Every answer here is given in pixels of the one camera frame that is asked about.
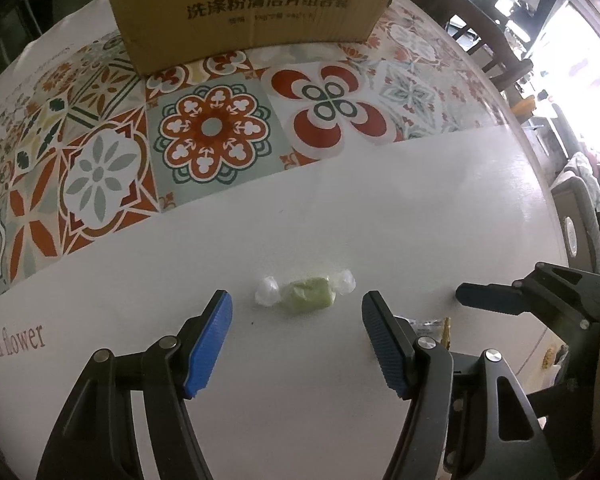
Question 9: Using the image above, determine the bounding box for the cardboard box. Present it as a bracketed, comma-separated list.
[101, 0, 411, 77]

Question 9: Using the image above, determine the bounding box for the clear snack packet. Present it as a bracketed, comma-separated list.
[405, 316, 454, 350]

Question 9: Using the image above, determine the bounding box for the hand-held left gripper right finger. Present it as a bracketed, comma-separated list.
[361, 290, 561, 480]

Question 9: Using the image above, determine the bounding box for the green candy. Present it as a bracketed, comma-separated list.
[254, 270, 357, 319]

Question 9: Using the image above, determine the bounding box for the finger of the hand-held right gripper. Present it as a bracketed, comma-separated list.
[455, 261, 600, 331]

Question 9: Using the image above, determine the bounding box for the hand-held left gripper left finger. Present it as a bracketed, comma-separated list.
[35, 289, 234, 480]

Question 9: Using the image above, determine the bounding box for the dark wooden chair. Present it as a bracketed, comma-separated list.
[410, 0, 537, 92]

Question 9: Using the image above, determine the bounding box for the patterned tile table mat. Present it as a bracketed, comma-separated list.
[0, 0, 512, 307]

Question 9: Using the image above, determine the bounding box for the grey padded seat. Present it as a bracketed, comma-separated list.
[554, 152, 600, 272]

